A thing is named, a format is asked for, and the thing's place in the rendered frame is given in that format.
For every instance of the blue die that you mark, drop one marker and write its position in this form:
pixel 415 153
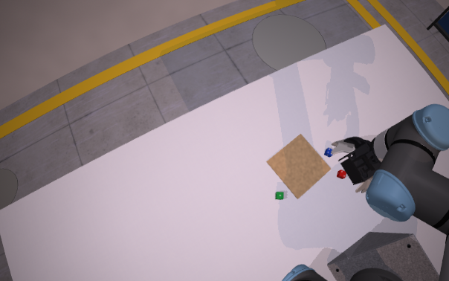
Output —
pixel 328 152

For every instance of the red die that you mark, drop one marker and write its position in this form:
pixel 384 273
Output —
pixel 341 174

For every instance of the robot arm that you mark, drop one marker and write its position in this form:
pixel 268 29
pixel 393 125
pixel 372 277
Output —
pixel 405 184

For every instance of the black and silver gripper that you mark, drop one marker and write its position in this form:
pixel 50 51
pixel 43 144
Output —
pixel 355 167

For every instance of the green die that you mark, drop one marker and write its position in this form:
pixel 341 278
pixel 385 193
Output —
pixel 279 195

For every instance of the tan square mat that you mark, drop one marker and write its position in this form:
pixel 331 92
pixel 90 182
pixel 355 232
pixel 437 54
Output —
pixel 298 165

